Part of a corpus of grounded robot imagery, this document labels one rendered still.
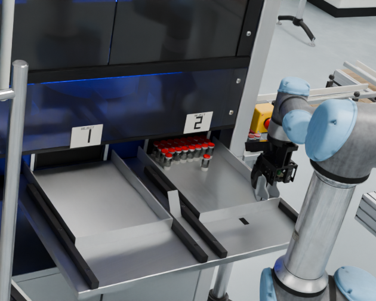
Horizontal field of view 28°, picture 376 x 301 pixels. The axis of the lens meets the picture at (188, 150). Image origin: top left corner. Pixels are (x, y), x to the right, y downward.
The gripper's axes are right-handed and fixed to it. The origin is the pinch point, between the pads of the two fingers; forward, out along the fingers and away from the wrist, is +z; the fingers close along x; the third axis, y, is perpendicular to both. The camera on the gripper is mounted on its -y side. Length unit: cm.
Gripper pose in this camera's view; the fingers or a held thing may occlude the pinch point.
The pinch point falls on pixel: (259, 196)
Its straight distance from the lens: 201.8
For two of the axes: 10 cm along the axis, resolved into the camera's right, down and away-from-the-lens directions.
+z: -1.8, 8.6, 4.9
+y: 5.1, 5.0, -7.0
